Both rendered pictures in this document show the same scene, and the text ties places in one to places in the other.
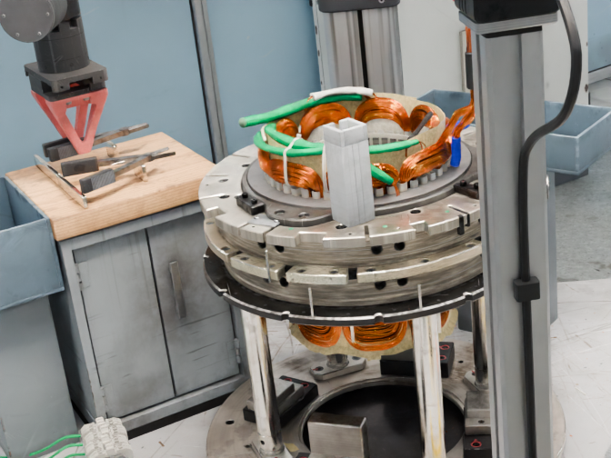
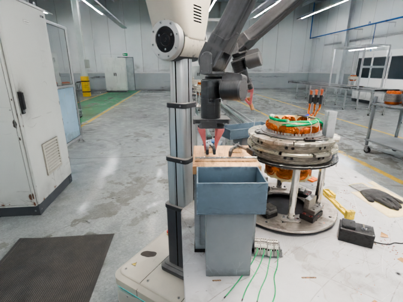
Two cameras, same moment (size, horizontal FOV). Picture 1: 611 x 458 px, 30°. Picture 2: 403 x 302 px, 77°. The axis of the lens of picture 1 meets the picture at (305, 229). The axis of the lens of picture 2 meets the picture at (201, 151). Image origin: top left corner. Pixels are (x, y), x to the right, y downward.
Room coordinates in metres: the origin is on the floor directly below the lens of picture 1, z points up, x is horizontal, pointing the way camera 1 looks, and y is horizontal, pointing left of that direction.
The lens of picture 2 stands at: (0.97, 0.91, 1.32)
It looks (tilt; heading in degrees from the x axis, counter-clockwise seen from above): 18 degrees down; 295
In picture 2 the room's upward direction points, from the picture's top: straight up
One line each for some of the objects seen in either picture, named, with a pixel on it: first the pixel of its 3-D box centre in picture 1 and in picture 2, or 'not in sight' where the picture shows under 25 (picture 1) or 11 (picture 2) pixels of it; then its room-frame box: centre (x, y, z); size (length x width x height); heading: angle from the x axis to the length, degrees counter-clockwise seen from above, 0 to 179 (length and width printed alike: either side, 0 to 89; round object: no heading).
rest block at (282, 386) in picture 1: (275, 393); (267, 207); (1.10, 0.06, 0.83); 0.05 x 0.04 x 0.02; 144
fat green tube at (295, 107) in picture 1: (300, 106); (276, 118); (1.11, -0.01, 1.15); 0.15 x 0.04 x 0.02; 116
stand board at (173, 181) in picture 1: (114, 182); (223, 158); (1.22, 0.21, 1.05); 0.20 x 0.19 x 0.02; 116
